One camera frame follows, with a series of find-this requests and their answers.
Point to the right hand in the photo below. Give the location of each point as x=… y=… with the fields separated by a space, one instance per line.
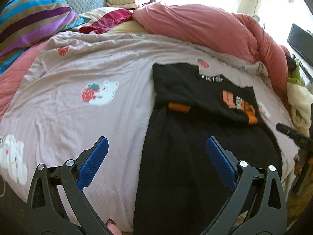
x=299 y=167

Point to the pink duvet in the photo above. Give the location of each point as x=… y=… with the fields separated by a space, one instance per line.
x=233 y=34

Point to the pink strawberry print bedsheet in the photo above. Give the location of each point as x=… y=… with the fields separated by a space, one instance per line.
x=84 y=86

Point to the black sweater with orange trim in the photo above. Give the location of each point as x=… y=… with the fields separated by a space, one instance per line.
x=179 y=190

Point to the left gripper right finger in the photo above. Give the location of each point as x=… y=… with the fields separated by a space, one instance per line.
x=224 y=163

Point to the striped colourful pillow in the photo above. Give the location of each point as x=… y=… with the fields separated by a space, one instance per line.
x=27 y=22

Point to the left hand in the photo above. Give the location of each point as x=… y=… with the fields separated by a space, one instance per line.
x=112 y=226

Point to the red and cream blanket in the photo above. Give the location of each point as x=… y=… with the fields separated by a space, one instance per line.
x=110 y=20

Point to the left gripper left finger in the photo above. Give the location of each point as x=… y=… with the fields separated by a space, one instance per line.
x=89 y=162

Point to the cream and green plush blanket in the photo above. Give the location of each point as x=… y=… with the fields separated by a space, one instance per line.
x=299 y=98

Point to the black monitor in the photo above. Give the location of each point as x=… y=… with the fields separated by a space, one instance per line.
x=302 y=42

